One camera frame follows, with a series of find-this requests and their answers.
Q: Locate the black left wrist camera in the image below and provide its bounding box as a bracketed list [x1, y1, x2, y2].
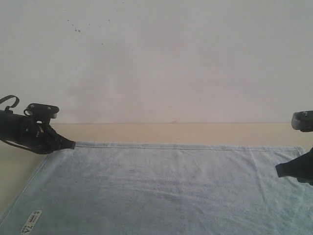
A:
[24, 103, 60, 124]

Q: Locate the white towel care label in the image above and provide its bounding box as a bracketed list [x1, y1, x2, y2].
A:
[20, 210, 42, 235]

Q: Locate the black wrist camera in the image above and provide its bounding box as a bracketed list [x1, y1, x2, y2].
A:
[291, 111, 313, 132]
[24, 103, 60, 124]

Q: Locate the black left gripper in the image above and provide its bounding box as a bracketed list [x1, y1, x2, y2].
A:
[0, 111, 75, 154]

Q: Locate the light blue terry towel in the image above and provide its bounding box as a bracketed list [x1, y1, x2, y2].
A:
[0, 142, 313, 235]

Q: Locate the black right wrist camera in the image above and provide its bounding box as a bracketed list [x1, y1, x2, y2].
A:
[291, 111, 313, 132]

